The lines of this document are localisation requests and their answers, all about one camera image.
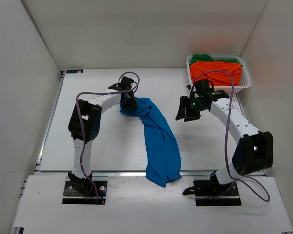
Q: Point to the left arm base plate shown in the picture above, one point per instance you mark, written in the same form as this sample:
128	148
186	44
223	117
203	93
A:
74	195

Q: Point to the white plastic basket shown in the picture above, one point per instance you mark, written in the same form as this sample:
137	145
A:
244	81

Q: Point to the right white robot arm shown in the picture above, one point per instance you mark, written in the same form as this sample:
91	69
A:
254	148

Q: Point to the dark label sticker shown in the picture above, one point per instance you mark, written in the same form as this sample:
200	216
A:
74	71

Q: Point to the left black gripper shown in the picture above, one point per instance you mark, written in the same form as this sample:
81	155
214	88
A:
133	104

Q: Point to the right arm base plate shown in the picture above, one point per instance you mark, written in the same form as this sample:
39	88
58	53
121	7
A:
209	193

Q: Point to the orange t shirt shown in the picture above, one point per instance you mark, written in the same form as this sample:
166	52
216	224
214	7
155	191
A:
214	71

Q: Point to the green t shirt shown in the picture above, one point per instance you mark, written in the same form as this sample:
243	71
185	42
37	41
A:
207	58

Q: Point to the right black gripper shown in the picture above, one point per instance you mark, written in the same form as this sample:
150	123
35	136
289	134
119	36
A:
184	109

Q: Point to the blue t shirt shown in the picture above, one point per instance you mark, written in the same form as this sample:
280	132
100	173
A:
163	155

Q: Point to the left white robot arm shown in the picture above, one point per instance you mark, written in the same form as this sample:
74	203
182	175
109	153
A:
84	127

